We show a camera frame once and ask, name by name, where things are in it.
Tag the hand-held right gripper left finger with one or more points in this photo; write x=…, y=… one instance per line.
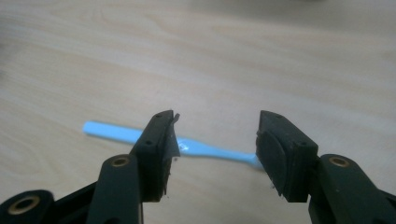
x=152, y=161

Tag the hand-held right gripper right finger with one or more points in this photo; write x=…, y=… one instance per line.
x=289, y=161

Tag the light blue toothbrush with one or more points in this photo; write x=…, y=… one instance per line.
x=199, y=148

